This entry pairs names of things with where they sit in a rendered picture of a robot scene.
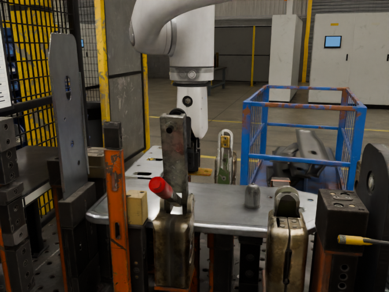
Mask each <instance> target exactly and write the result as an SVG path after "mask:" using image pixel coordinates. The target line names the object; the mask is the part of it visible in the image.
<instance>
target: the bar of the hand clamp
mask: <svg viewBox="0 0 389 292"><path fill-rule="evenodd" d="M186 117H187V116H186V112H185V111H184V110H183V109H181V108H174V109H172V110H171V111H170V113H169V115H168V113H163V114H162V115H161V116H160V132H161V141H162V157H163V174H164V180H165V181H166V182H167V183H168V184H169V185H170V186H171V187H172V189H173V191H174V192H176V193H182V214H183V215H186V213H187V199H188V195H189V188H188V157H187V140H186ZM172 209H173V205H172V204H171V203H169V202H168V201H166V213H168V214H171V212H172Z"/></svg>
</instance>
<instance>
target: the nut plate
mask: <svg viewBox="0 0 389 292"><path fill-rule="evenodd" d="M211 173H212V169H206V168H199V170H198V171H188V175H194V176H210V175H211Z"/></svg>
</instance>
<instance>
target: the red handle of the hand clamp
mask: <svg viewBox="0 0 389 292"><path fill-rule="evenodd" d="M149 189H150V190H151V191H152V192H153V193H154V194H156V195H157V196H158V197H160V198H162V199H165V200H166V201H168V202H169V203H171V204H172V205H173V206H174V207H181V206H182V198H181V197H180V196H179V195H178V194H176V193H175V192H174V191H173V189H172V187H171V186H170V185H169V184H168V183H167V182H166V181H165V180H164V179H163V178H161V177H158V176H157V177H153V178H152V179H151V180H150V182H149Z"/></svg>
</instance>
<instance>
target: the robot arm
mask: <svg viewBox="0 0 389 292"><path fill-rule="evenodd" d="M229 1H232V0H136V3H135V6H134V10H133V14H132V17H131V21H130V28H129V35H130V42H131V45H132V47H133V48H134V49H135V50H136V51H137V52H139V53H142V54H151V55H168V56H169V58H170V72H169V75H170V80H172V81H175V82H173V83H172V85H173V86H177V108H181V109H183V110H184V111H185V112H186V116H187V117H186V140H187V157H188V171H198V170H199V167H200V139H202V138H203V137H204V135H205V134H206V132H207V130H208V108H207V86H211V82H208V81H211V80H213V79H214V20H215V5H216V4H219V3H224V2H229Z"/></svg>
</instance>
